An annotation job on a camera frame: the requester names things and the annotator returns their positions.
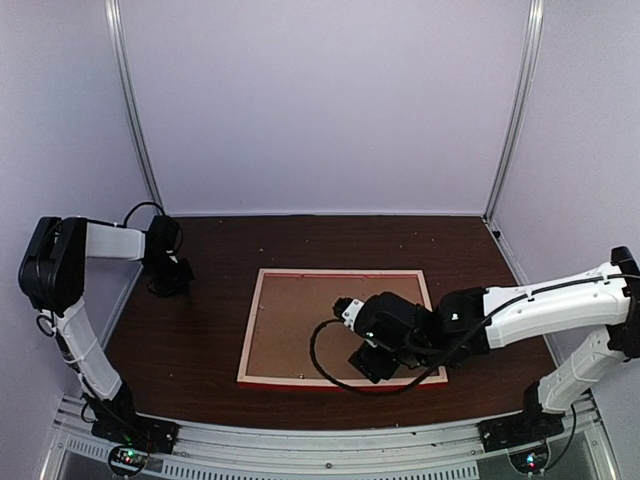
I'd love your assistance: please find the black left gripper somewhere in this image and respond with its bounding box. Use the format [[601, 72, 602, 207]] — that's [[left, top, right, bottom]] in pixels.
[[142, 254, 194, 298]]

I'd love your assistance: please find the red picture frame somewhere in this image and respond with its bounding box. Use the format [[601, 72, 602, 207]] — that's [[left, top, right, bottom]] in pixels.
[[234, 267, 450, 392]]

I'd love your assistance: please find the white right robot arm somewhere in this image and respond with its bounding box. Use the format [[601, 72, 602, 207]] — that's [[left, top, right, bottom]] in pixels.
[[333, 246, 639, 442]]

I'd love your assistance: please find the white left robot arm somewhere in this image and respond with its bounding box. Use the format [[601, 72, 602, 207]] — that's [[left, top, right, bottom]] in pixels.
[[18, 215, 194, 444]]

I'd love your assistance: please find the right controller board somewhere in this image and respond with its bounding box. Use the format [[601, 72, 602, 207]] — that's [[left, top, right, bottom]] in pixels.
[[509, 446, 550, 476]]

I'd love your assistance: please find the controller board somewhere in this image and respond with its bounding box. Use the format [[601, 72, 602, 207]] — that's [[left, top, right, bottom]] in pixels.
[[509, 446, 550, 476], [107, 446, 149, 477]]

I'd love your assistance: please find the left controller board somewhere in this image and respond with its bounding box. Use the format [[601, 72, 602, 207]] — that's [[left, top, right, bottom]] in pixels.
[[107, 446, 149, 477]]

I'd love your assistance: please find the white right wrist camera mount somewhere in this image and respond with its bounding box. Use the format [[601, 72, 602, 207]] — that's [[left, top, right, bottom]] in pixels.
[[341, 299, 364, 331]]

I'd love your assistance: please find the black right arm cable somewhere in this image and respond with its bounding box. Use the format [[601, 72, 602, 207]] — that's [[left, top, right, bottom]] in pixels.
[[308, 272, 640, 394]]

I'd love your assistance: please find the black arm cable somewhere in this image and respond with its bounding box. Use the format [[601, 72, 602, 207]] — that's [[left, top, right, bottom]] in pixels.
[[34, 200, 169, 341], [308, 272, 640, 394]]

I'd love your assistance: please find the aluminium front rail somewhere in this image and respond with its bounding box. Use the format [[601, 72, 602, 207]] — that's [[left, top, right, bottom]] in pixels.
[[36, 394, 622, 479]]

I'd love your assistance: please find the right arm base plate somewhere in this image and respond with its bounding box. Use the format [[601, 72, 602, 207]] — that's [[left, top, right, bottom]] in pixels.
[[478, 413, 564, 452]]

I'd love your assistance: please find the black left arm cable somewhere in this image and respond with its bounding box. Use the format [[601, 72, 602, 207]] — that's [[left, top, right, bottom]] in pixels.
[[34, 200, 169, 341]]

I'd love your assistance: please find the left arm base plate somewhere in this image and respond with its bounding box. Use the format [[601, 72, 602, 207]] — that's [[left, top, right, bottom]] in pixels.
[[91, 416, 179, 454]]

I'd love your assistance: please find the right aluminium corner post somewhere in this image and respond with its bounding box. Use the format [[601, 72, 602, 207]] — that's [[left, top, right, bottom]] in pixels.
[[483, 0, 545, 224]]

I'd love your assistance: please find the aluminium corner post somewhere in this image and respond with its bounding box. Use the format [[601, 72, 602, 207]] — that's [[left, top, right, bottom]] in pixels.
[[483, 0, 545, 224], [104, 0, 165, 213]]

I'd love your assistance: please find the left aluminium corner post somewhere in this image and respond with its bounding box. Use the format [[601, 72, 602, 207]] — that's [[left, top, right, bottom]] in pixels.
[[104, 0, 165, 213]]

